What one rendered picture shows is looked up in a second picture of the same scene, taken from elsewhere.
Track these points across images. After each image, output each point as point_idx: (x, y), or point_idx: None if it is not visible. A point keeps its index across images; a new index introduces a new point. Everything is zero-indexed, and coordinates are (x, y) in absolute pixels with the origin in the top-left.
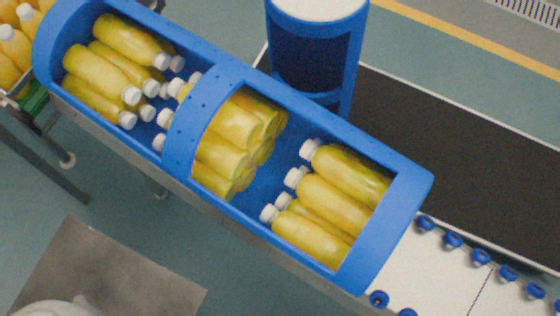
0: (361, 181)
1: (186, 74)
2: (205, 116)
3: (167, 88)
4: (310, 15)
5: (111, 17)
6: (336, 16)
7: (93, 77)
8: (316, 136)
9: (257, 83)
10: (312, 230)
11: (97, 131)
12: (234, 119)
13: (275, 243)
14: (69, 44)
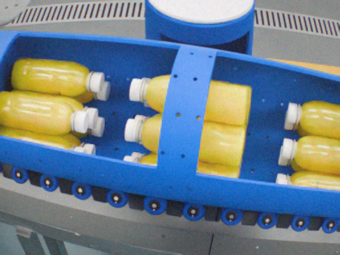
0: None
1: (110, 105)
2: (202, 87)
3: (100, 121)
4: (214, 17)
5: (27, 58)
6: (238, 13)
7: (34, 113)
8: (281, 115)
9: (231, 52)
10: (328, 178)
11: (25, 205)
12: (226, 91)
13: (308, 198)
14: None
